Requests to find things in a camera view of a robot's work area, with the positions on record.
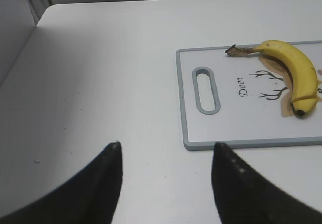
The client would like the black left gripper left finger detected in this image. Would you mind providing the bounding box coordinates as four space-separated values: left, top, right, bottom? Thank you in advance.
1 141 123 223

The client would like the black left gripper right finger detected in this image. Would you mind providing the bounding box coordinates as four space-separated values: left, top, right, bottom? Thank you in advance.
211 142 321 223

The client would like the yellow banana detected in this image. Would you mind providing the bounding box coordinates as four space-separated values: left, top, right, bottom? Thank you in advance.
225 40 321 118

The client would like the white grey-rimmed cutting board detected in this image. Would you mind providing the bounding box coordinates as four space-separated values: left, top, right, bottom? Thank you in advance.
176 47 321 150

